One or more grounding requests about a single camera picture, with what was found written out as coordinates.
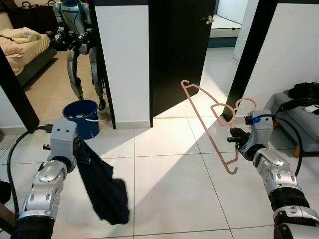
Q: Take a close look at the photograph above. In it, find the pink plastic hanger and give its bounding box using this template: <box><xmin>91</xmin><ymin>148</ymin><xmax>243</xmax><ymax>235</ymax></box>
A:
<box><xmin>180</xmin><ymin>80</ymin><xmax>258</xmax><ymax>175</ymax></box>

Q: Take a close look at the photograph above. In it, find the navy garment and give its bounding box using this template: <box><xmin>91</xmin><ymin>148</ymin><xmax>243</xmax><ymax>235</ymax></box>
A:
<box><xmin>75</xmin><ymin>138</ymin><xmax>131</xmax><ymax>226</ymax></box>

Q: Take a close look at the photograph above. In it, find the blue plastic bucket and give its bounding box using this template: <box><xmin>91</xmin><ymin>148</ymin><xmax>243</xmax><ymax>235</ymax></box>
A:
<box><xmin>62</xmin><ymin>100</ymin><xmax>100</xmax><ymax>140</ymax></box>

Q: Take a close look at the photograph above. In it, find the grey padded ottoman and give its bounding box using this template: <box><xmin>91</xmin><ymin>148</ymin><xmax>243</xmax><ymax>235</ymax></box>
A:
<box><xmin>271</xmin><ymin>92</ymin><xmax>319</xmax><ymax>146</ymax></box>

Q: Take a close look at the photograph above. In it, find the black bag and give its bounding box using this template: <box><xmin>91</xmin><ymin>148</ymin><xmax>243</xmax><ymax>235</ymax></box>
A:
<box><xmin>277</xmin><ymin>82</ymin><xmax>319</xmax><ymax>115</ymax></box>

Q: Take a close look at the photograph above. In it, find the dark wooden door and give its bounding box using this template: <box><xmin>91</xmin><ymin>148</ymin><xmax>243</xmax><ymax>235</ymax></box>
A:
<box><xmin>149</xmin><ymin>0</ymin><xmax>218</xmax><ymax>119</ymax></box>

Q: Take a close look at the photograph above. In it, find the white low bed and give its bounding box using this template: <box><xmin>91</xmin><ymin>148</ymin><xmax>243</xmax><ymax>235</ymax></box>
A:
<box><xmin>208</xmin><ymin>14</ymin><xmax>249</xmax><ymax>39</ymax></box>

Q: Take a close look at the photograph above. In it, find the bed with beige bedding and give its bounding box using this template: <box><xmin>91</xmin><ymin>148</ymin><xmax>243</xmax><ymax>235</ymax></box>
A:
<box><xmin>0</xmin><ymin>27</ymin><xmax>58</xmax><ymax>88</ymax></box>

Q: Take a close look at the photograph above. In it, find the silver humanoid robot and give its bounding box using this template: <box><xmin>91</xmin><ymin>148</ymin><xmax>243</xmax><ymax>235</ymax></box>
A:
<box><xmin>51</xmin><ymin>0</ymin><xmax>108</xmax><ymax>111</ymax></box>

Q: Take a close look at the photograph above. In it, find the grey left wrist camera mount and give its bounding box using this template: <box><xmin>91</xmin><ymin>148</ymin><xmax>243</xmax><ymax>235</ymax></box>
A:
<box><xmin>48</xmin><ymin>119</ymin><xmax>78</xmax><ymax>161</ymax></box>

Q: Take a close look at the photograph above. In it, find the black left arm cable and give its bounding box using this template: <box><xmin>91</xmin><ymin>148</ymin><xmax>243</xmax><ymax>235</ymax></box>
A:
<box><xmin>7</xmin><ymin>124</ymin><xmax>53</xmax><ymax>216</ymax></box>

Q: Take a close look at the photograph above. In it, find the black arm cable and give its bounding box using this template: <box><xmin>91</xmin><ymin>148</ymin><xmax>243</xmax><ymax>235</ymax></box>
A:
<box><xmin>7</xmin><ymin>124</ymin><xmax>53</xmax><ymax>216</ymax></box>
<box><xmin>252</xmin><ymin>114</ymin><xmax>304</xmax><ymax>176</ymax></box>

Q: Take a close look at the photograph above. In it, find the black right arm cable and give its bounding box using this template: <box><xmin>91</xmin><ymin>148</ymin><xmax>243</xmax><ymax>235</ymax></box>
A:
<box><xmin>252</xmin><ymin>114</ymin><xmax>304</xmax><ymax>176</ymax></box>

